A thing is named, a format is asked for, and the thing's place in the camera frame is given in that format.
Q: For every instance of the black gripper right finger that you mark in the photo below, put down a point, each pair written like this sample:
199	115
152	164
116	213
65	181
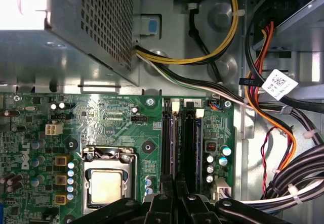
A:
197	211

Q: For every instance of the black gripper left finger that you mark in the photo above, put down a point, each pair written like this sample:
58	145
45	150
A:
157	211

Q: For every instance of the black RAM slot white clips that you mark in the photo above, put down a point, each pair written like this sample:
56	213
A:
200	113
175	107

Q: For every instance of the metal locking lever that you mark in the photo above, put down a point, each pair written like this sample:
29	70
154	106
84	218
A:
135	178

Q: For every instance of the silver CPU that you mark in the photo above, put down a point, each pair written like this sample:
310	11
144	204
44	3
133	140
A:
106	187

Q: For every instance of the metal socket cover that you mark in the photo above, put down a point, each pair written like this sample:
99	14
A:
108	163

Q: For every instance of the green motherboard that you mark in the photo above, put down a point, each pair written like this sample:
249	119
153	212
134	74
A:
119	135

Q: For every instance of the white four-pin socket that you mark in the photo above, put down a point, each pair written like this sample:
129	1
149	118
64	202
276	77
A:
54	128

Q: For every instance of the black PC case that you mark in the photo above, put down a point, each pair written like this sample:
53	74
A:
177	44

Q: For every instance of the grey blue case latch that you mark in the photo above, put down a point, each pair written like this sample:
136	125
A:
152	26

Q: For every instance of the metal optical drive bay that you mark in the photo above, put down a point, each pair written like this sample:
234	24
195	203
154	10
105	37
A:
303	44

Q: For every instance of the grey power supply unit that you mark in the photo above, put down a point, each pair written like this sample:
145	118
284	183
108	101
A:
106	19

